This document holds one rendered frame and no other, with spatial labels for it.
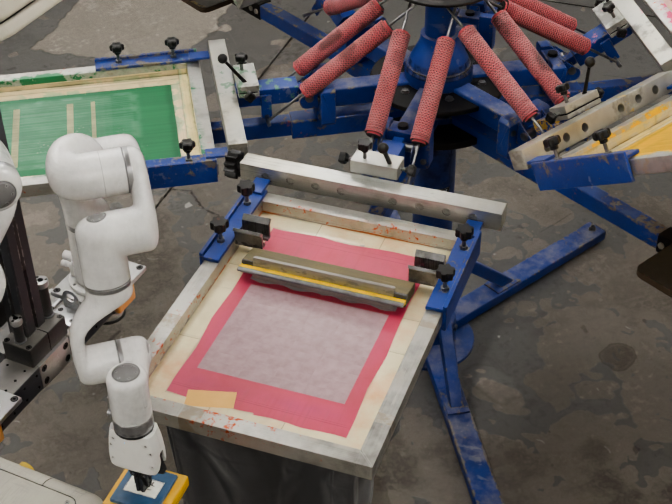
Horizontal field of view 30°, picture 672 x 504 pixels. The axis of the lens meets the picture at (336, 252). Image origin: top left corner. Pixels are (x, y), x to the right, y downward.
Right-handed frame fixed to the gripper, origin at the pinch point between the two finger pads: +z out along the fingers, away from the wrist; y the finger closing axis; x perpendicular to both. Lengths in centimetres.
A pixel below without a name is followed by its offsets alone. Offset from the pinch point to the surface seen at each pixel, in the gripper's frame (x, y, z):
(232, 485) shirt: 27.3, 4.8, 29.4
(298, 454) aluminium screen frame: 17.1, 25.6, 1.4
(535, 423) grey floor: 135, 55, 99
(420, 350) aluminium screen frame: 52, 40, 0
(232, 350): 42.5, 0.1, 3.1
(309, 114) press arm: 143, -20, 6
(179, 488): 2.8, 6.1, 3.3
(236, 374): 35.8, 4.0, 3.1
